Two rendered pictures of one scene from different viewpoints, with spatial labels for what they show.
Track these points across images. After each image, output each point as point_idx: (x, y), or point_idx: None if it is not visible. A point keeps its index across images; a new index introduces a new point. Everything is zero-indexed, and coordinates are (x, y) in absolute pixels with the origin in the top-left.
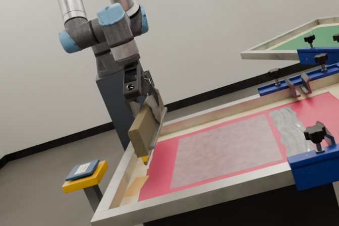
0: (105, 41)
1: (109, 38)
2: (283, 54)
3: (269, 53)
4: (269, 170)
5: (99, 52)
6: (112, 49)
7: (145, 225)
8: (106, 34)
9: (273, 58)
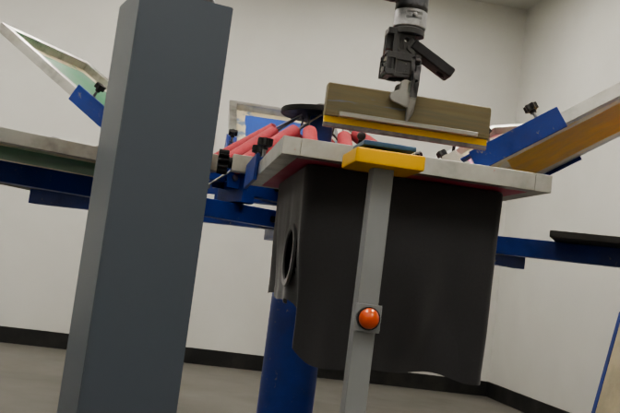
0: None
1: (428, 1)
2: (69, 144)
3: (32, 134)
4: None
5: None
6: (425, 14)
7: (500, 214)
8: None
9: (39, 147)
